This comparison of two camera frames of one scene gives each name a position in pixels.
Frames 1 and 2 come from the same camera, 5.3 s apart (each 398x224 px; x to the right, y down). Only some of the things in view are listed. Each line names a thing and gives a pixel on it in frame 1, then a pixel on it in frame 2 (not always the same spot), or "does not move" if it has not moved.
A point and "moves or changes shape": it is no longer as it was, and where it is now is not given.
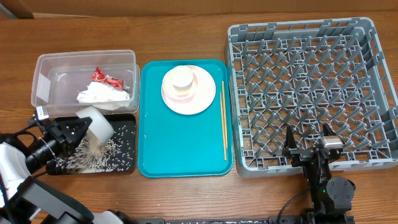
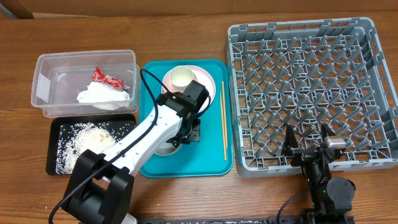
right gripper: [301, 154] does not move
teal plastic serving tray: [176, 145] does not move
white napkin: [102, 96] does not move
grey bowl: [100, 126] -> [165, 148]
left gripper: [61, 132] -> [195, 133]
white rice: [87, 156] moves or changes shape
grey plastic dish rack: [305, 75] does not move
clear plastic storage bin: [66, 81] does not move
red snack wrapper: [98, 76] does not move
